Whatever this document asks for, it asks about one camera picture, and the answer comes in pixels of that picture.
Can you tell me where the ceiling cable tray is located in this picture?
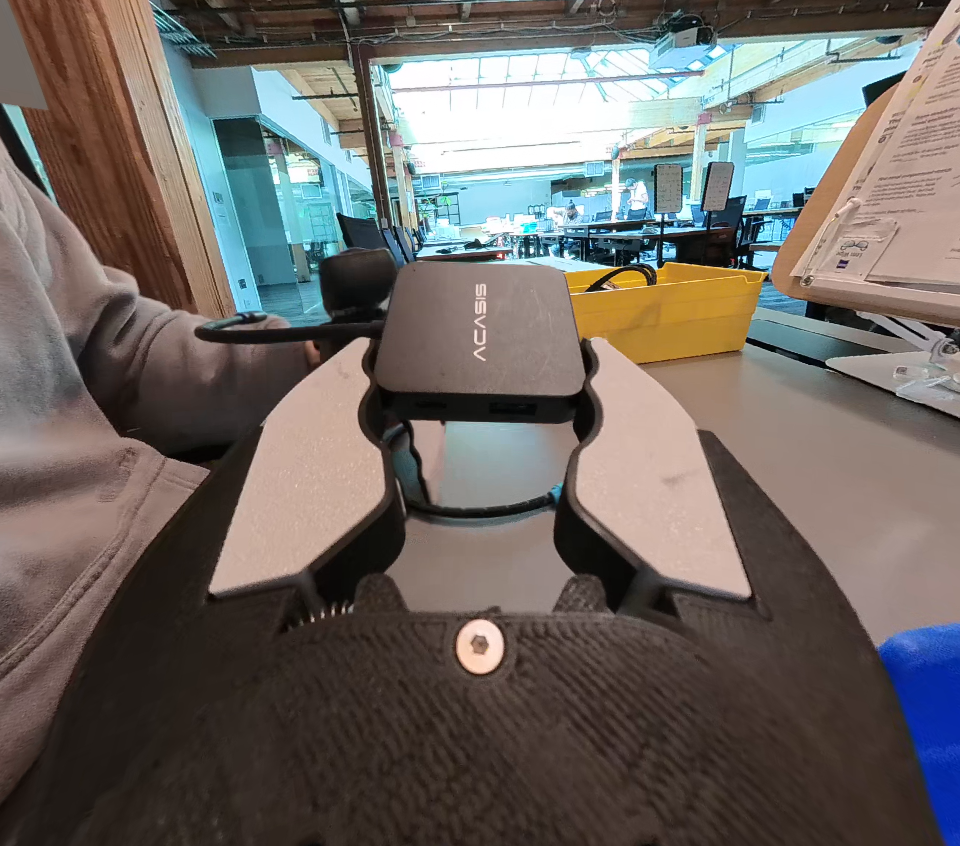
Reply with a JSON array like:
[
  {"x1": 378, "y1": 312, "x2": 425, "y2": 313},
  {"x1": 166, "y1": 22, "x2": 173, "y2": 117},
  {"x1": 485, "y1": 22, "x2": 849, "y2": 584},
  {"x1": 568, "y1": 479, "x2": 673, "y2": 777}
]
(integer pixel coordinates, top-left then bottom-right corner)
[{"x1": 150, "y1": 2, "x2": 219, "y2": 61}]

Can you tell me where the grey desk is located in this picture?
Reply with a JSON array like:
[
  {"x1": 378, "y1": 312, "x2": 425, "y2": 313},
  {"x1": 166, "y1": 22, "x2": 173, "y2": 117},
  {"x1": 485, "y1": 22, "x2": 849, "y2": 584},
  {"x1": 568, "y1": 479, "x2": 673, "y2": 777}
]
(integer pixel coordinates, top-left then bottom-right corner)
[{"x1": 390, "y1": 306, "x2": 960, "y2": 646}]

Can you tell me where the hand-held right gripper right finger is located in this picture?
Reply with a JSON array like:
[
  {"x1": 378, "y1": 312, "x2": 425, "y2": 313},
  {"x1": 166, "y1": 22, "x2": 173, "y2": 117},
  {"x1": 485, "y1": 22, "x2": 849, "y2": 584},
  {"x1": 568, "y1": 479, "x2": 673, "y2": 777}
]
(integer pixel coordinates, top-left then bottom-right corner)
[{"x1": 553, "y1": 336, "x2": 753, "y2": 600}]

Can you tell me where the black monitor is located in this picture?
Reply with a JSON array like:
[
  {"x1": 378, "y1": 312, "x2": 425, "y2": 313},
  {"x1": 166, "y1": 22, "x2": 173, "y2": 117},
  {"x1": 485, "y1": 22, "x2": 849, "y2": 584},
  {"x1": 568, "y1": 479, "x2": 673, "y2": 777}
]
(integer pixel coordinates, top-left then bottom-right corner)
[{"x1": 862, "y1": 72, "x2": 909, "y2": 109}]

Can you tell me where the white stand base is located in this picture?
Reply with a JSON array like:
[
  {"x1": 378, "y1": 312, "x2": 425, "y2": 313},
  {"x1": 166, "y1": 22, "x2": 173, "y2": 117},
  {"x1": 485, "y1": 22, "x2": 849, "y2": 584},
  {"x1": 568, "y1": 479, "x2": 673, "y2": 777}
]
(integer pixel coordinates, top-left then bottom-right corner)
[{"x1": 825, "y1": 314, "x2": 960, "y2": 421}]

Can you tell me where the blue mat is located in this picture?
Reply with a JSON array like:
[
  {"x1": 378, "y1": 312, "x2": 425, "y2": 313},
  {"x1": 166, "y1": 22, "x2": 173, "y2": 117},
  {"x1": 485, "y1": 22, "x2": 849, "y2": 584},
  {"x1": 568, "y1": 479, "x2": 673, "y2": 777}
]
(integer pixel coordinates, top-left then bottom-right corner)
[{"x1": 877, "y1": 625, "x2": 960, "y2": 846}]

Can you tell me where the glass door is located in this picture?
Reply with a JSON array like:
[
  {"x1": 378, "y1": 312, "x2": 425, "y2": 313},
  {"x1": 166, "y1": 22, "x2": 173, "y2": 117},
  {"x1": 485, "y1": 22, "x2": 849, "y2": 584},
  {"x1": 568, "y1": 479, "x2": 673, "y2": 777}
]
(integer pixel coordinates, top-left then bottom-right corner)
[{"x1": 212, "y1": 117, "x2": 303, "y2": 307}]

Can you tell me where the black cable in bin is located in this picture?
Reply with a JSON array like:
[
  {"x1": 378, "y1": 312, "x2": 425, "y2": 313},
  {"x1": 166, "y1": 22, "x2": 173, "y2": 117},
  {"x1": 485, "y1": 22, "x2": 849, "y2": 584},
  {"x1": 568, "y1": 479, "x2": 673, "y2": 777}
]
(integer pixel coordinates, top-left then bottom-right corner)
[{"x1": 581, "y1": 265, "x2": 660, "y2": 296}]

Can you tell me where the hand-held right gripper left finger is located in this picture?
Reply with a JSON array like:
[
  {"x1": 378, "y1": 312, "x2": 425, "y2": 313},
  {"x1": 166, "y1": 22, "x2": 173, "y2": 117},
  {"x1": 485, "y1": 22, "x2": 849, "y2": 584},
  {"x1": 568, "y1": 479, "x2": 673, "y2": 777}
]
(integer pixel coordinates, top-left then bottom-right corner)
[{"x1": 208, "y1": 336, "x2": 412, "y2": 600}]

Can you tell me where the white panel on stand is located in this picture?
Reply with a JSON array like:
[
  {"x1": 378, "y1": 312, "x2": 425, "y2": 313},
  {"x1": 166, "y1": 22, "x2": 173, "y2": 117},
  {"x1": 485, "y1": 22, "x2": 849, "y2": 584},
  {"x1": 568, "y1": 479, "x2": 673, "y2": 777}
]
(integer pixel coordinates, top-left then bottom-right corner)
[
  {"x1": 701, "y1": 161, "x2": 736, "y2": 211},
  {"x1": 654, "y1": 162, "x2": 685, "y2": 216}
]

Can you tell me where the small clear plastic bag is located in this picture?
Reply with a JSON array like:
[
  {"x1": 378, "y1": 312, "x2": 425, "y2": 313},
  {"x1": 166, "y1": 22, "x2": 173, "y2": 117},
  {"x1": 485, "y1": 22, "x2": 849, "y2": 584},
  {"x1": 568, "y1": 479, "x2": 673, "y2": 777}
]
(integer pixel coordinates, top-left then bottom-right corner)
[{"x1": 798, "y1": 216, "x2": 899, "y2": 285}]

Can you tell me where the wooden post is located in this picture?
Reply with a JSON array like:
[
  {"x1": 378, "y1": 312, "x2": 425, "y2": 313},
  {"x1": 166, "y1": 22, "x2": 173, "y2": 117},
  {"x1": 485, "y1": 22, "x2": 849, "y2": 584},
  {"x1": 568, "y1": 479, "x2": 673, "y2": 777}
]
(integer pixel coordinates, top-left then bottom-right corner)
[{"x1": 0, "y1": 0, "x2": 238, "y2": 319}]

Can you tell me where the black cable with teal plugs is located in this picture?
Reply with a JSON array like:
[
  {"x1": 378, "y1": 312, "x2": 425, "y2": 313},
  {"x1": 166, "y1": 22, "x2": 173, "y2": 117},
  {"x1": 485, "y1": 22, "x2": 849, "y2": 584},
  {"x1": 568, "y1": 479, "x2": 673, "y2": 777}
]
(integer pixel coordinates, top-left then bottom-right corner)
[{"x1": 382, "y1": 422, "x2": 567, "y2": 521}]

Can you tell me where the black hub cable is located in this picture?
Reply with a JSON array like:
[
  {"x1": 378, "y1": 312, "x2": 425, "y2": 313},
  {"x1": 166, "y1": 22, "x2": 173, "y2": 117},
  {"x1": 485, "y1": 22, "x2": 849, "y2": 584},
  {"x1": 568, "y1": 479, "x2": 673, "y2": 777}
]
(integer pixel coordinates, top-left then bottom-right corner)
[{"x1": 193, "y1": 311, "x2": 387, "y2": 346}]

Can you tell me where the white printed paper sheet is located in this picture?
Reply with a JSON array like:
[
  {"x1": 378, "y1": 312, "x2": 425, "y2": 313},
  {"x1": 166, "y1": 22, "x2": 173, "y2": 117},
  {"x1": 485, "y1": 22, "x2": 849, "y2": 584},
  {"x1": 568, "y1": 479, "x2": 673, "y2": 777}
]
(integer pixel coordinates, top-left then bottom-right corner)
[{"x1": 821, "y1": 0, "x2": 960, "y2": 285}]

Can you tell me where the person's left forearm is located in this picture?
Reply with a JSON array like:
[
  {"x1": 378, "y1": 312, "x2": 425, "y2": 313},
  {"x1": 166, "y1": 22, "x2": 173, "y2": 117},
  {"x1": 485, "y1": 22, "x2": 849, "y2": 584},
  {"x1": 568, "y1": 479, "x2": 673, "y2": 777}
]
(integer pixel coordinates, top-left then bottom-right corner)
[{"x1": 97, "y1": 265, "x2": 320, "y2": 457}]

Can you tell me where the wooden document stand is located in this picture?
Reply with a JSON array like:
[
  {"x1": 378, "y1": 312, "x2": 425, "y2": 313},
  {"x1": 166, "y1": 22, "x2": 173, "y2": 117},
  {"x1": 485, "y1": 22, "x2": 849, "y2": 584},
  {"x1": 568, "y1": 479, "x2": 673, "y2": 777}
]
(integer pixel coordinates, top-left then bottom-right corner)
[{"x1": 771, "y1": 77, "x2": 960, "y2": 330}]

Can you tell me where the person in grey hoodie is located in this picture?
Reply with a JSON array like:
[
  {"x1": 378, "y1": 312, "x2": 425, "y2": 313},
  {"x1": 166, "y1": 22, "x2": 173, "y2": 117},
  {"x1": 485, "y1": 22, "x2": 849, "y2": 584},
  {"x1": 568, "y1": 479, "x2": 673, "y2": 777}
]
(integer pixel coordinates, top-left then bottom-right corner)
[{"x1": 0, "y1": 141, "x2": 219, "y2": 798}]

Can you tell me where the background wooden table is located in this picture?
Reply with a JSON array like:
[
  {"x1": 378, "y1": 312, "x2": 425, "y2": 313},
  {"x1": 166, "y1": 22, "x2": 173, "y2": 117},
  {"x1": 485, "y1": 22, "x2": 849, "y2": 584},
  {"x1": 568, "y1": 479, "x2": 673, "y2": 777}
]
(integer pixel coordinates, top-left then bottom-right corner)
[{"x1": 558, "y1": 220, "x2": 702, "y2": 266}]

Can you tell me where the black rectangular hub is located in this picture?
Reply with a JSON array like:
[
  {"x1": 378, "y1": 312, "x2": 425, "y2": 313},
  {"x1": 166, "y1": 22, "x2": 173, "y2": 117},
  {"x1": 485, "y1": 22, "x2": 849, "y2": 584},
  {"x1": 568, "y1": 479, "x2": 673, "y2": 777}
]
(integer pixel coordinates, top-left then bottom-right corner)
[{"x1": 372, "y1": 261, "x2": 588, "y2": 424}]

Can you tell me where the ceiling projector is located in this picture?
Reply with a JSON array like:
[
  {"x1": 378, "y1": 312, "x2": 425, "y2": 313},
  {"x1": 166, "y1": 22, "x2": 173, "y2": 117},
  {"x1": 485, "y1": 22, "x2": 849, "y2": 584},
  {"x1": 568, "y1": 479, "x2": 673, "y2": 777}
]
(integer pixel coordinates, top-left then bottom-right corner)
[{"x1": 648, "y1": 14, "x2": 723, "y2": 72}]

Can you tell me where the yellow plastic bin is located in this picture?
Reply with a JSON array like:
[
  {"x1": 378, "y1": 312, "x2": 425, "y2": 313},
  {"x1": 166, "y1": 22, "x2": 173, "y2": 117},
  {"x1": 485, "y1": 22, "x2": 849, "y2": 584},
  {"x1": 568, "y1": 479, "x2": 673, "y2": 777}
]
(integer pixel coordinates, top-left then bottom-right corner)
[{"x1": 562, "y1": 261, "x2": 768, "y2": 365}]

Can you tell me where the black office chair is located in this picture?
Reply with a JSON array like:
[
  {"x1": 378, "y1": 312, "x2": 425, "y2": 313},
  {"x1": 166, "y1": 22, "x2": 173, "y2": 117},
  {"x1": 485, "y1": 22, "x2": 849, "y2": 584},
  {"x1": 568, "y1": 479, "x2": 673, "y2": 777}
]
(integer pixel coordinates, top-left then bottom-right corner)
[
  {"x1": 697, "y1": 195, "x2": 751, "y2": 267},
  {"x1": 335, "y1": 212, "x2": 393, "y2": 256}
]

